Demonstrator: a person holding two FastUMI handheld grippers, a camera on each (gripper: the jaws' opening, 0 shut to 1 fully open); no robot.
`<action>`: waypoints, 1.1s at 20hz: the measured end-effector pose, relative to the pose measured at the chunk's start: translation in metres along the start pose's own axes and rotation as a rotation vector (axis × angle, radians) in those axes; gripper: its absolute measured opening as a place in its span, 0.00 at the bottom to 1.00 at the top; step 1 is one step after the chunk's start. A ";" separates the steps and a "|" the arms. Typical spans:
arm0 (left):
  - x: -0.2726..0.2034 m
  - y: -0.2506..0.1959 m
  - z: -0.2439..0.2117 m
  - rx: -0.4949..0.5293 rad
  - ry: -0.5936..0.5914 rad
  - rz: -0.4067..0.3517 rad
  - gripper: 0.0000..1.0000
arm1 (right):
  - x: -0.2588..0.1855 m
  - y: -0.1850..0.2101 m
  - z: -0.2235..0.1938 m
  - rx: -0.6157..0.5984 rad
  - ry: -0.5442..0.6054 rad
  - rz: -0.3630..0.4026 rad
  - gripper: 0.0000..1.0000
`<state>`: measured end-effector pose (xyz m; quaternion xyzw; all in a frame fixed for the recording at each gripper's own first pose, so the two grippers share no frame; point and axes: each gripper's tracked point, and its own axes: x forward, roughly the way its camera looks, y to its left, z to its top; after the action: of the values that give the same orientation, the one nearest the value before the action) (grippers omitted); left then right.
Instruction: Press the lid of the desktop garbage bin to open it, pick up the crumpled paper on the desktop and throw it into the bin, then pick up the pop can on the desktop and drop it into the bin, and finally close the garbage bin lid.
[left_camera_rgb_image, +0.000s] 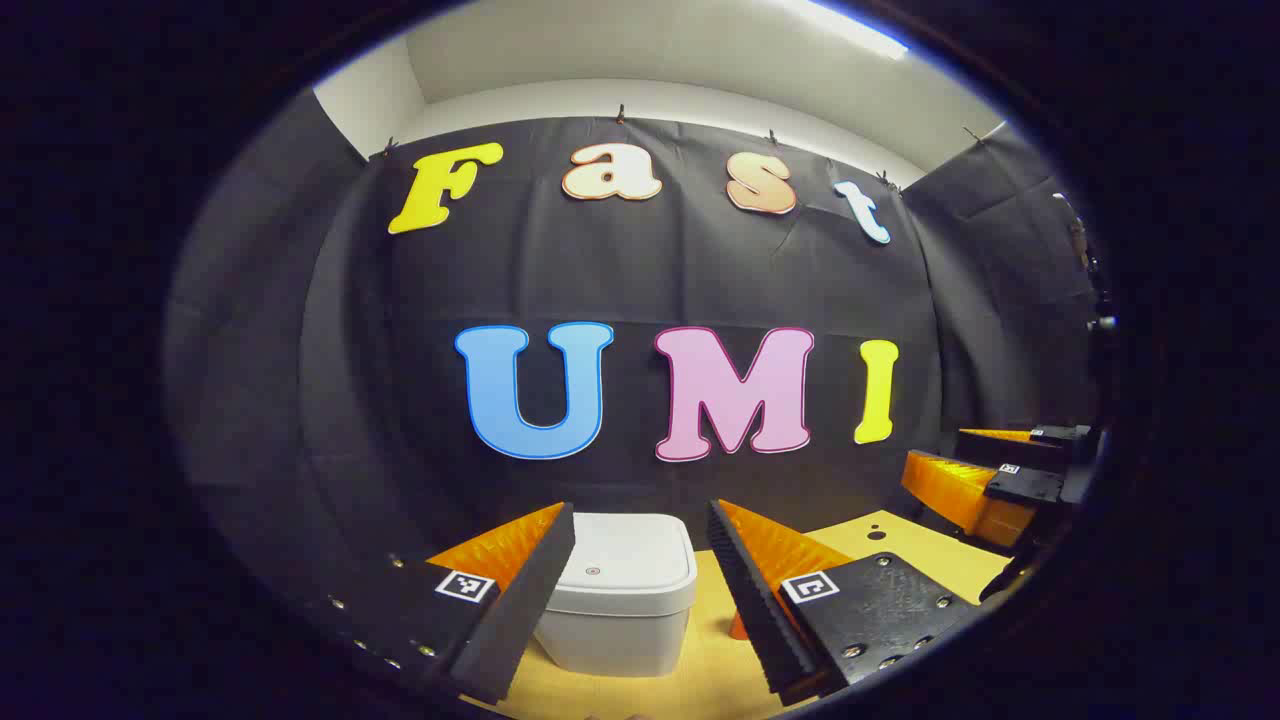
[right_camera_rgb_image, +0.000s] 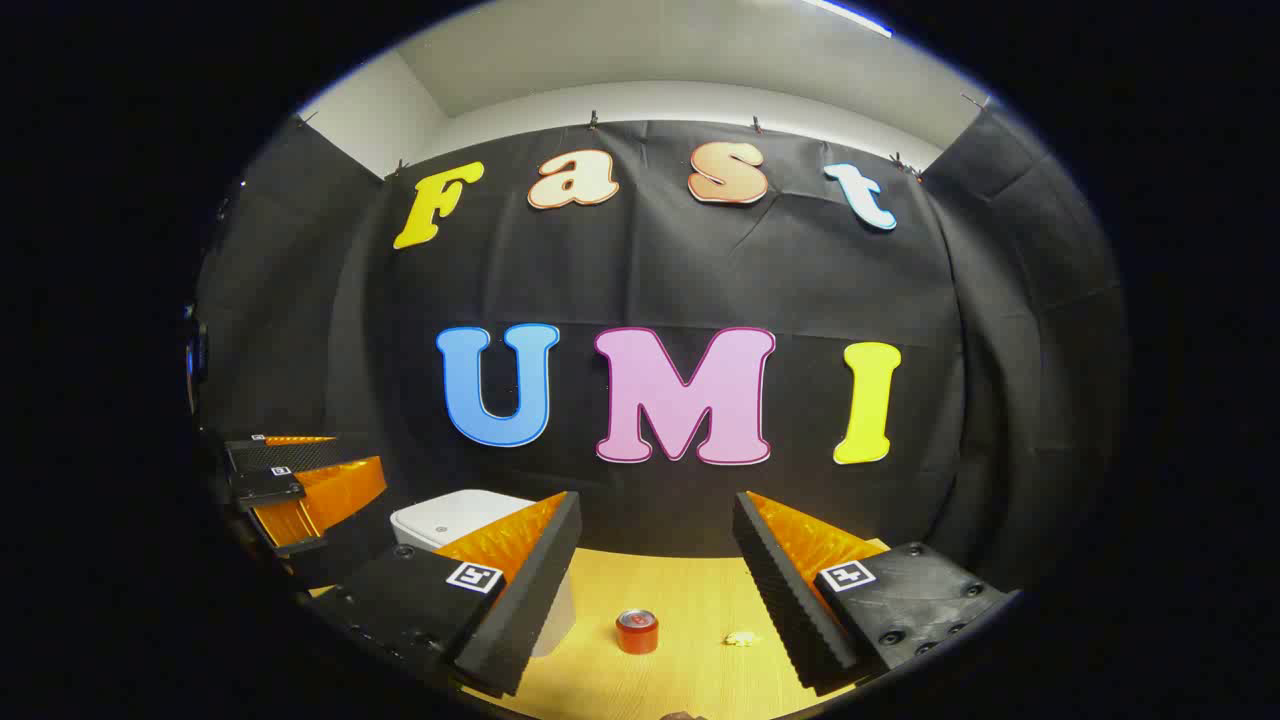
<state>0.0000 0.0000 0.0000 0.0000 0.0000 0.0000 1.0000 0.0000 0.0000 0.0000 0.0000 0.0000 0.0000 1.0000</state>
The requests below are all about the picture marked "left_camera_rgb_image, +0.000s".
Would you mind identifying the wooden desktop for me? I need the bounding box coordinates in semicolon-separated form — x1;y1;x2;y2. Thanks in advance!
460;508;1016;720

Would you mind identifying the white desktop garbage bin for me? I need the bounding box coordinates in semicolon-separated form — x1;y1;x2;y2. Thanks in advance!
532;512;699;679

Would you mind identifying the black backdrop cloth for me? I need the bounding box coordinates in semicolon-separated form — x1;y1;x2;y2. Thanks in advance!
165;90;1101;621

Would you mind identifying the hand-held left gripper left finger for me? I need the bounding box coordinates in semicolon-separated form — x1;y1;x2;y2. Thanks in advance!
300;502;577;706

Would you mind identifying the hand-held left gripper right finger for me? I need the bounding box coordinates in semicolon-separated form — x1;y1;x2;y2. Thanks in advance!
707;499;986;706

